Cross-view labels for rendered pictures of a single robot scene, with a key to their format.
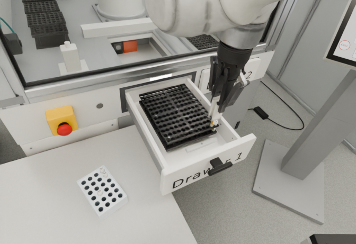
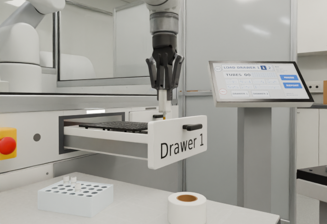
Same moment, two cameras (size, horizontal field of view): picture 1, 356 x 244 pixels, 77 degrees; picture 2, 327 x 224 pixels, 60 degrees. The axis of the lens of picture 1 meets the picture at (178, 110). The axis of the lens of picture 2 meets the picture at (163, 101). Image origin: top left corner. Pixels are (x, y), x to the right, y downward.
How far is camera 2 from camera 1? 0.58 m
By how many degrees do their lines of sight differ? 48
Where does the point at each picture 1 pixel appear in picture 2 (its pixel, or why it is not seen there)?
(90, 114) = (25, 148)
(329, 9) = (196, 112)
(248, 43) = (173, 26)
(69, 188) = (22, 212)
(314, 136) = (248, 192)
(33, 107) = not seen: outside the picture
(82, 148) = (18, 192)
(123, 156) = not seen: hidden behind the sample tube
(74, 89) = (15, 105)
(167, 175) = (155, 124)
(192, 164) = (171, 121)
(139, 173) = not seen: hidden behind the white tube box
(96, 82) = (37, 103)
